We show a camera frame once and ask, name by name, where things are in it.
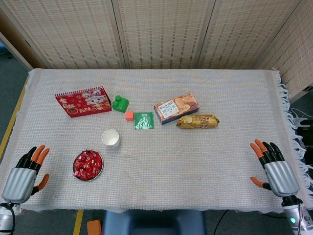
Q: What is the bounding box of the white paper cup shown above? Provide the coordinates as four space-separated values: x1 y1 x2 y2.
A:
101 129 120 149

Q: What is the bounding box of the blue cushioned chair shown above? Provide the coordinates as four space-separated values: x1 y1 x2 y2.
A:
102 210 207 235

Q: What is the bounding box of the white cable bundle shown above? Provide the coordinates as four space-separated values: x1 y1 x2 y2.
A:
290 107 309 128

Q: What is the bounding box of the woven bamboo screen panel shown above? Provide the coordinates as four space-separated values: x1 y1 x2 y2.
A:
255 0 313 98
197 0 304 70
0 7 48 71
0 0 127 70
112 0 217 70

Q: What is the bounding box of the orange blue biscuit box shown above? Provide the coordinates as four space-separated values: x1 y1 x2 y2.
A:
154 92 200 125

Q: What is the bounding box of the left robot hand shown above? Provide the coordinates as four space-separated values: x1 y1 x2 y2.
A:
1 144 50 204

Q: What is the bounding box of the golden biscuit packet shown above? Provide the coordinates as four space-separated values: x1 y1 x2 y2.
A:
176 114 220 130

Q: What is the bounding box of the orange floor block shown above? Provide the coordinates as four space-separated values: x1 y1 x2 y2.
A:
87 219 102 235

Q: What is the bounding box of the green toy block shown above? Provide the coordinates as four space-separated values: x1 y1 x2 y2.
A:
111 94 130 113

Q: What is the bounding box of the red desk calendar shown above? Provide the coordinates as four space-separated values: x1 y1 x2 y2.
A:
55 86 112 118

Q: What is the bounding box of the white waffle tablecloth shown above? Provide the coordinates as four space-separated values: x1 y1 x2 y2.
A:
0 68 313 214

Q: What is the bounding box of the black floor cable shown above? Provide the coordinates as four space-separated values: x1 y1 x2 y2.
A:
214 210 230 235

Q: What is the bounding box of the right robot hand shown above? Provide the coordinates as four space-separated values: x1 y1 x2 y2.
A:
249 139 301 198

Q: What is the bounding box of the green foil sachet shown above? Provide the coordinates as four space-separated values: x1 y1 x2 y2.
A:
133 112 156 130

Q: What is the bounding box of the blue background object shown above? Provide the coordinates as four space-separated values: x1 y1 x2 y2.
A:
0 41 13 59

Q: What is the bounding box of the round metal plate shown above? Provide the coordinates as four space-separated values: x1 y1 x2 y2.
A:
72 149 104 182

